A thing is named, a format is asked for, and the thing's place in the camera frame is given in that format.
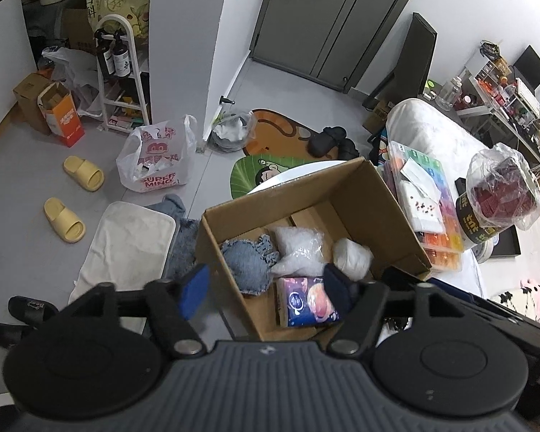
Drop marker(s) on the black monitor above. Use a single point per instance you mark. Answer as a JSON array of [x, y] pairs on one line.
[[531, 67]]

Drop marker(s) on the white towel mat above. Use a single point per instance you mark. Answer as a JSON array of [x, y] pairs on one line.
[[126, 243]]

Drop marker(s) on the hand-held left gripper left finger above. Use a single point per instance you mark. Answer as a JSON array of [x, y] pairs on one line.
[[193, 289]]

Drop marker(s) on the white paper packet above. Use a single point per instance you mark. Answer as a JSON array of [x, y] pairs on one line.
[[420, 198]]

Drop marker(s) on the black slipper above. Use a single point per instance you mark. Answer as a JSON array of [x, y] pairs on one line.
[[327, 137], [347, 149]]

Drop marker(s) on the plain brown carton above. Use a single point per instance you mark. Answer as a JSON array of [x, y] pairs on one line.
[[27, 99]]

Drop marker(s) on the orange cat floor mat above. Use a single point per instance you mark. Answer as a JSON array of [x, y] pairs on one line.
[[276, 130]]

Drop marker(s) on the black tray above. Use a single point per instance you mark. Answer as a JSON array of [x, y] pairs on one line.
[[507, 243]]

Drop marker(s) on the clear plastic bag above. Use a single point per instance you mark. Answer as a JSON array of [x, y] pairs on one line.
[[297, 249]]

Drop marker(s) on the brown cardboard box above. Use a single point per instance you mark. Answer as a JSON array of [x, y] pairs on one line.
[[378, 216]]

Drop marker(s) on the green leaf floor mat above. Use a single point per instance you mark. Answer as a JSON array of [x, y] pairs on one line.
[[256, 173]]

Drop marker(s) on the clear plastic bottle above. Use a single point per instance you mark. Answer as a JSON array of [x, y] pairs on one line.
[[449, 92]]

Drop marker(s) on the white cabinet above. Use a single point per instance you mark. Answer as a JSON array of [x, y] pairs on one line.
[[4, 54]]

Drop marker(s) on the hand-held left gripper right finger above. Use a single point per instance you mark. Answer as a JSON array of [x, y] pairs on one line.
[[337, 289]]

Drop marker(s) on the white arched rack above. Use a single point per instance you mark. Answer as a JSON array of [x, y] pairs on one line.
[[117, 99]]

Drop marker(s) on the colourful pill organizer box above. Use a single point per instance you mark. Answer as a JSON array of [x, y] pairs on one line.
[[441, 243]]

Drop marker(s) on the white bed blanket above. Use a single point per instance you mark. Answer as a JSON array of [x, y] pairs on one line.
[[432, 128]]

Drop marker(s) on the yellow slipper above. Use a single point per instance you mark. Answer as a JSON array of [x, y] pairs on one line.
[[65, 221], [84, 173]]

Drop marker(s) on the orange cardboard box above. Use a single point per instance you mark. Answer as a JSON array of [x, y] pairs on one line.
[[65, 119]]

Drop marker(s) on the white pillow with black diamonds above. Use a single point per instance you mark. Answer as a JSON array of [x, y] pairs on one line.
[[515, 303]]

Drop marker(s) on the blue denim scrunchie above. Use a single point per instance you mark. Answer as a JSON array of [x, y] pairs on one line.
[[247, 263]]

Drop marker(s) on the grey bin with bag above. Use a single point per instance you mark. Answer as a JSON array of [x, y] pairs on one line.
[[231, 132]]

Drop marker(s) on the white and red shopping bag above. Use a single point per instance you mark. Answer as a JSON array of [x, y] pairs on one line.
[[155, 157]]

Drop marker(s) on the black door stopper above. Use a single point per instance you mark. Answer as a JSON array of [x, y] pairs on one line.
[[226, 99]]

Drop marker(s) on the grey door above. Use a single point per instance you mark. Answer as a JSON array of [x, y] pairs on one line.
[[324, 18]]

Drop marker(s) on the black sandal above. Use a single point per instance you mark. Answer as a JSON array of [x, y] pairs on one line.
[[29, 309], [9, 334]]

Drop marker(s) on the black tin in plastic bag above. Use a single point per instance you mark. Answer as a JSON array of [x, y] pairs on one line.
[[499, 189]]

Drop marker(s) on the white keyboard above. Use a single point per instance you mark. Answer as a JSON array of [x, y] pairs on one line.
[[527, 96]]

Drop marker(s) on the crumpled white plastic bag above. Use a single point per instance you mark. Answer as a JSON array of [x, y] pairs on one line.
[[72, 69]]

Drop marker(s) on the blue tissue pack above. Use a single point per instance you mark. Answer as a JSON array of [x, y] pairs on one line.
[[306, 301]]

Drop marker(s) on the yellow printed bag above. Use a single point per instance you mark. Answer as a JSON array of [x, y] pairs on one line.
[[117, 4]]

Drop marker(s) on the dark pump bottle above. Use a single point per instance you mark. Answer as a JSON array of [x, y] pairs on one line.
[[121, 56], [102, 51]]

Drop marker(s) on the white roll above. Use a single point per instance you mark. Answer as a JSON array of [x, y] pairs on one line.
[[353, 256]]

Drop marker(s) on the white desk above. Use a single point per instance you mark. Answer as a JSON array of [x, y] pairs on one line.
[[490, 112]]

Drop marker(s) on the black chair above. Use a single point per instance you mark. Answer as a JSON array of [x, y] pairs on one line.
[[414, 58]]

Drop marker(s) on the blue fluffy rug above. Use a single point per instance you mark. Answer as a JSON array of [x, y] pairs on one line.
[[182, 243]]

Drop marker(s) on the small cardboard carton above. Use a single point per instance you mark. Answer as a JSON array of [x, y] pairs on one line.
[[378, 117]]

